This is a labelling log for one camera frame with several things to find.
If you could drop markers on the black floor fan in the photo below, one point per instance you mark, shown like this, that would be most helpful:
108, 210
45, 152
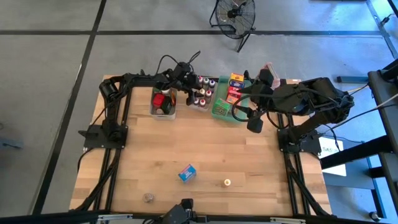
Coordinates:
231, 13

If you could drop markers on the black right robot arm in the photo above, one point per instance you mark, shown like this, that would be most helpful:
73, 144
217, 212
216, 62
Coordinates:
320, 93

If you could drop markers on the purple food colouring bottle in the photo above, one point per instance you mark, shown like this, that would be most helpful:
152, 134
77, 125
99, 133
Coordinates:
196, 101

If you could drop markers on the yellow Corn Pops box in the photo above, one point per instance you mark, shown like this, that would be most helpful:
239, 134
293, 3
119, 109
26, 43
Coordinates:
237, 77

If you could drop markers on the blue Rice Krispies box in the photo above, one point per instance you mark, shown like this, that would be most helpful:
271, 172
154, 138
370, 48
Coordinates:
187, 173

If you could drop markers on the green cereal box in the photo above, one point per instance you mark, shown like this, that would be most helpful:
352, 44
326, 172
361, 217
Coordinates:
221, 107

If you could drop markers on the teal plastic bin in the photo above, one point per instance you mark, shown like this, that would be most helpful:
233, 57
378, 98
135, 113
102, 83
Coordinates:
222, 84

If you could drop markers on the black caster wheel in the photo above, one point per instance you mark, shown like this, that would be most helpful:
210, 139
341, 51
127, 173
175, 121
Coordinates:
374, 216

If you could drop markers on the white-lid spice jar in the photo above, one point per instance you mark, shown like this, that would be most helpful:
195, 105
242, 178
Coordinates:
165, 91

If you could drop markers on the orange snack bag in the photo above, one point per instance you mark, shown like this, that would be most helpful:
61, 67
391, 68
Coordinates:
173, 100

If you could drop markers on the clear plastic bin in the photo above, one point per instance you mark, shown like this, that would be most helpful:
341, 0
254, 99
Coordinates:
213, 101

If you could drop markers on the dark side desk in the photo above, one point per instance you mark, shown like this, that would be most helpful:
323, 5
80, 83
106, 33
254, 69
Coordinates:
384, 130

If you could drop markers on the white paper sheet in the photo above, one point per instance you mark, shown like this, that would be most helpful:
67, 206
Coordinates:
334, 161

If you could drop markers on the green-lid spice jar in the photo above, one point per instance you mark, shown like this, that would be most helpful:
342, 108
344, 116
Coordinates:
155, 91

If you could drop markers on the orange cereal box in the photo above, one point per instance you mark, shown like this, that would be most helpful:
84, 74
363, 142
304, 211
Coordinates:
232, 99

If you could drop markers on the red food colouring bottle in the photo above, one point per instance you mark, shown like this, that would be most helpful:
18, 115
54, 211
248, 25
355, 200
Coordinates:
202, 102
200, 79
208, 93

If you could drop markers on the silver metal bracket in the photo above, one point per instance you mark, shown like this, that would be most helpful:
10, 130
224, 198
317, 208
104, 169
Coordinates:
287, 220
115, 216

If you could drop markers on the grey plastic bin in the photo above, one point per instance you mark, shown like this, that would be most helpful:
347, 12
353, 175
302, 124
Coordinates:
163, 116

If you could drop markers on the green food colouring bottle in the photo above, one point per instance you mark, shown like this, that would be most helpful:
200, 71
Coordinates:
206, 81

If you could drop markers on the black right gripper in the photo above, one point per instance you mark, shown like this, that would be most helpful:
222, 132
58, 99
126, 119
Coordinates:
265, 96

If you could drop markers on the dark blue cereal box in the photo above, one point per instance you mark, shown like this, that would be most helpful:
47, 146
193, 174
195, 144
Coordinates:
237, 84

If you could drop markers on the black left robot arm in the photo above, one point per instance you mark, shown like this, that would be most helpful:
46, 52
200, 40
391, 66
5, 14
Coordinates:
140, 79

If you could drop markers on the blue food colouring bottle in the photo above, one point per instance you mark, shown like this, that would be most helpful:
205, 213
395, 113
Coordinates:
212, 83

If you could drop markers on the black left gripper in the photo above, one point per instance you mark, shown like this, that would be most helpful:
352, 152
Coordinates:
185, 77

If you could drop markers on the blue floor bar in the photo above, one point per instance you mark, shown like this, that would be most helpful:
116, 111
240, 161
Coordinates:
353, 79

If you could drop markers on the red spice tin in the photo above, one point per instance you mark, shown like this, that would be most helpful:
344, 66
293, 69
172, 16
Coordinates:
158, 100

